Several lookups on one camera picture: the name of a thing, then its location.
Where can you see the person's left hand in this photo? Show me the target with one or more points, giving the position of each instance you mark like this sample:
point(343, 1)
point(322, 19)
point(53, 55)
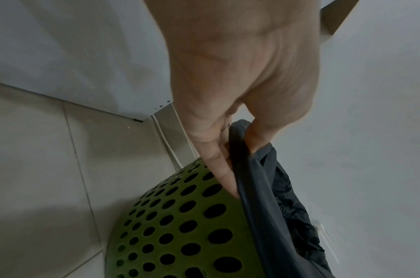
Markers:
point(244, 68)

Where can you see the new black bin liner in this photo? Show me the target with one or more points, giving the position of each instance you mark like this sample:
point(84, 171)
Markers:
point(264, 203)

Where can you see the green plastic waste basket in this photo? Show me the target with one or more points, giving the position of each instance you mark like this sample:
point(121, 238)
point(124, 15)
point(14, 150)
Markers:
point(182, 225)

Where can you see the white desk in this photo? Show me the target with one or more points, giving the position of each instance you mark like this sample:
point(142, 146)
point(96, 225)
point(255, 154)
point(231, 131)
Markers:
point(75, 54)

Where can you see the white wall adapter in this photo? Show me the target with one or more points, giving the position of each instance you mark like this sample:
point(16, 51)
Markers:
point(325, 232)

